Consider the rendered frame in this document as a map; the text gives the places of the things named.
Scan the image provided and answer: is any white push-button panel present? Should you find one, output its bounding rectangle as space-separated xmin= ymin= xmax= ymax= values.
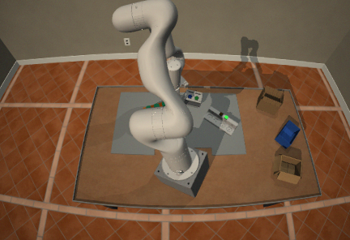
xmin=184 ymin=89 xmax=203 ymax=107

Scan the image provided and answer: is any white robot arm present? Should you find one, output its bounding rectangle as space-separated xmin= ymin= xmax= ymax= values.
xmin=112 ymin=0 xmax=199 ymax=180

